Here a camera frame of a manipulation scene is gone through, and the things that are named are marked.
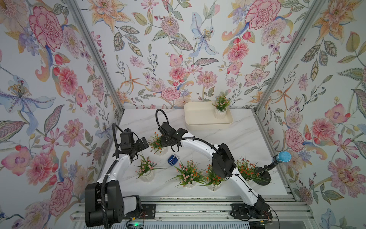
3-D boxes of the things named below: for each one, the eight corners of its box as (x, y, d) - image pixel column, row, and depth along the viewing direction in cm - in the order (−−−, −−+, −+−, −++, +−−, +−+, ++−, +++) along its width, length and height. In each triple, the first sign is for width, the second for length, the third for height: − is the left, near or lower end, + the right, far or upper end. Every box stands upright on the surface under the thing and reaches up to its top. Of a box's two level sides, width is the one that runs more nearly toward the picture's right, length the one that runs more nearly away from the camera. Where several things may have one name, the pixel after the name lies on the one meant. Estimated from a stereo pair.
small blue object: (171, 166, 91) (171, 165, 89) (166, 160, 94) (165, 159, 92) (179, 160, 94) (179, 158, 92) (173, 154, 97) (173, 152, 95)
